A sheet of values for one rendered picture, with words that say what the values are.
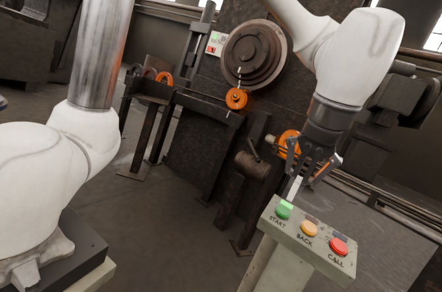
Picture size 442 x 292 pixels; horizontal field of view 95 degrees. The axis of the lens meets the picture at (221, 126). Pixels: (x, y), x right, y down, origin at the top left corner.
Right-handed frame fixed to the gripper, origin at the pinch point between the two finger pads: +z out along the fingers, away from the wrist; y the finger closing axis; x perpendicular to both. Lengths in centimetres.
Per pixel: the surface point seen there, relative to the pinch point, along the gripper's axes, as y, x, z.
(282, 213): 0.0, 1.7, 8.4
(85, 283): 30, 40, 21
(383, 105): -75, -478, 80
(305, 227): -6.4, 1.5, 8.4
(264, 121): 35, -70, 20
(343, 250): -15.8, 1.3, 8.5
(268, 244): -0.2, -3.3, 30.4
